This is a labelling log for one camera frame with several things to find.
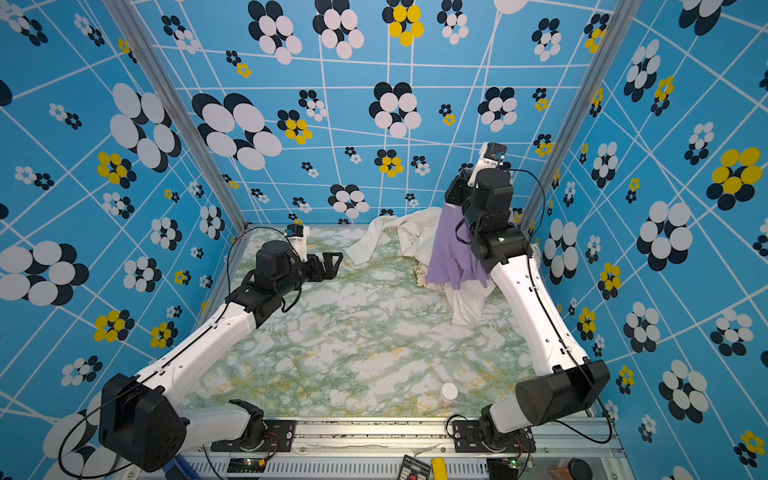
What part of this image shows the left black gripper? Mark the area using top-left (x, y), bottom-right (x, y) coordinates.
top-left (276, 250), bottom-right (342, 299)

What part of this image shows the purple cloth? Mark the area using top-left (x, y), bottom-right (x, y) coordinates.
top-left (426, 204), bottom-right (490, 290)

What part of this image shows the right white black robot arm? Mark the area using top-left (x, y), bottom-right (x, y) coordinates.
top-left (445, 168), bottom-right (610, 450)

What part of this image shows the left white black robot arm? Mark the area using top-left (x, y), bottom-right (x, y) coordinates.
top-left (98, 237), bottom-right (343, 472)

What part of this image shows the plain white cloth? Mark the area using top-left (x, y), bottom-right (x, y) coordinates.
top-left (345, 207), bottom-right (495, 326)

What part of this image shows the small white bottle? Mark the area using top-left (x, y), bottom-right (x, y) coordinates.
top-left (439, 382), bottom-right (459, 407)

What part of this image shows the black remote with buttons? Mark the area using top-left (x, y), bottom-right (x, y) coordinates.
top-left (396, 455), bottom-right (431, 480)

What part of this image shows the left green circuit board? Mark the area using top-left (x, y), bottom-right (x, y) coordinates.
top-left (226, 457), bottom-right (266, 475)

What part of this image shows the green circuit board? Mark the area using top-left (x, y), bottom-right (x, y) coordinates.
top-left (226, 457), bottom-right (266, 475)
top-left (486, 458), bottom-right (520, 480)

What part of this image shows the yellow block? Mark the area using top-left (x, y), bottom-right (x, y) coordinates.
top-left (431, 458), bottom-right (448, 480)

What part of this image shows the blue tool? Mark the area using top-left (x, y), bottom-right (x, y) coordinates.
top-left (166, 455), bottom-right (201, 480)

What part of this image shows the right green circuit board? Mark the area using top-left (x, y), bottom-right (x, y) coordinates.
top-left (486, 458), bottom-right (520, 480)

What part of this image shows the black round lid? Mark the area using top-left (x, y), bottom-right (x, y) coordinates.
top-left (567, 458), bottom-right (594, 480)

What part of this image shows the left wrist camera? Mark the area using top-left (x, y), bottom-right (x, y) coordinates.
top-left (285, 224), bottom-right (310, 262)

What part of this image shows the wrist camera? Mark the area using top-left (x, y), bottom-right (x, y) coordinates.
top-left (285, 224), bottom-right (310, 262)
top-left (467, 142), bottom-right (507, 187)

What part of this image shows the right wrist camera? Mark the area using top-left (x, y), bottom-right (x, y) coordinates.
top-left (467, 142), bottom-right (507, 187)

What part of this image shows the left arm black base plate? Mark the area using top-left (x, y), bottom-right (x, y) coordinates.
top-left (210, 419), bottom-right (297, 453)

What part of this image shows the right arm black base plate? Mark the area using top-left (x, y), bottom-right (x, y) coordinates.
top-left (446, 417), bottom-right (537, 455)

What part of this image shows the right aluminium corner post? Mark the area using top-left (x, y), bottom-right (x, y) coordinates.
top-left (522, 0), bottom-right (642, 232)

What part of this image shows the aluminium corner post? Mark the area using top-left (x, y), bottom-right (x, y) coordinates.
top-left (104, 1), bottom-right (248, 235)
top-left (522, 0), bottom-right (642, 232)

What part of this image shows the aluminium front rail frame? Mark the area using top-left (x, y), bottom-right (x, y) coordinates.
top-left (111, 415), bottom-right (636, 480)

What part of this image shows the left aluminium corner post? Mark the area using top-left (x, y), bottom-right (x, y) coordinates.
top-left (104, 1), bottom-right (248, 235)

